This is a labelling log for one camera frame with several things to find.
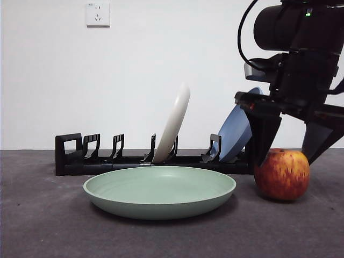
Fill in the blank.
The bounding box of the red yellow apple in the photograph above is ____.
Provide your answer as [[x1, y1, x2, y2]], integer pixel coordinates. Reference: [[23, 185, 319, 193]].
[[254, 148, 310, 202]]

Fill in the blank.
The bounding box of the green plate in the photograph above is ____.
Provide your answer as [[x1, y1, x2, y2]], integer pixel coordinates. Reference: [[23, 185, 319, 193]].
[[82, 166, 237, 221]]

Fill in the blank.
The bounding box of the blue plate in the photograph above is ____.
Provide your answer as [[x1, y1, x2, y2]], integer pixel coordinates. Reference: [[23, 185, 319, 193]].
[[217, 86, 264, 163]]

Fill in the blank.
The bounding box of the cream white plate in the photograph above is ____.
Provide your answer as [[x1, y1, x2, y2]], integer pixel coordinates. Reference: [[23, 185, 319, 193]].
[[152, 82, 191, 164]]

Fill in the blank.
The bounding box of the black plate rack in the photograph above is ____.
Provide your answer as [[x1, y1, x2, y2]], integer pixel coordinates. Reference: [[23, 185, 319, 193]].
[[55, 133, 256, 177]]

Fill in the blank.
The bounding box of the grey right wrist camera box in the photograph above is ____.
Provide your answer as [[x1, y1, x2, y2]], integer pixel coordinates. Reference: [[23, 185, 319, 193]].
[[243, 57, 283, 82]]

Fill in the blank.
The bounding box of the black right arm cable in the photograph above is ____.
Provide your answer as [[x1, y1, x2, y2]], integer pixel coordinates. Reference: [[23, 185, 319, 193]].
[[238, 0, 260, 68]]

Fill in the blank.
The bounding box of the white wall socket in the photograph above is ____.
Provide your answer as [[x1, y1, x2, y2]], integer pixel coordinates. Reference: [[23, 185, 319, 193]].
[[85, 2, 111, 28]]

